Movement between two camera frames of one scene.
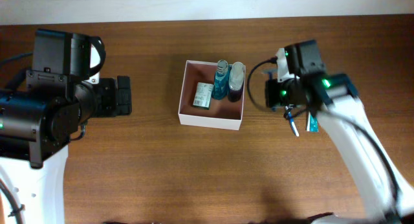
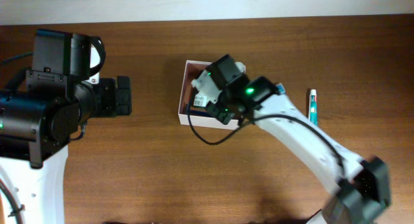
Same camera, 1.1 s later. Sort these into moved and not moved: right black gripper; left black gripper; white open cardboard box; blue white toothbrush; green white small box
Moved: right black gripper; blue white toothbrush
Not moved: green white small box; white open cardboard box; left black gripper
